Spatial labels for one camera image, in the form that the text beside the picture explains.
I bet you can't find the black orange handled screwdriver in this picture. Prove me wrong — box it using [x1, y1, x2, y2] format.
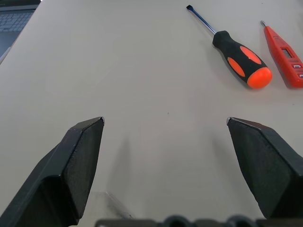
[186, 4, 273, 89]

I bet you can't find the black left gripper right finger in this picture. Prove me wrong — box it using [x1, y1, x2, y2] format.
[226, 116, 303, 220]

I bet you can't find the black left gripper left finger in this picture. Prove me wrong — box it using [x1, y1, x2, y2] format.
[0, 116, 106, 227]

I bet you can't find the red voltage tester pen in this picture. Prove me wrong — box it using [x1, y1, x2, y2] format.
[260, 20, 303, 88]

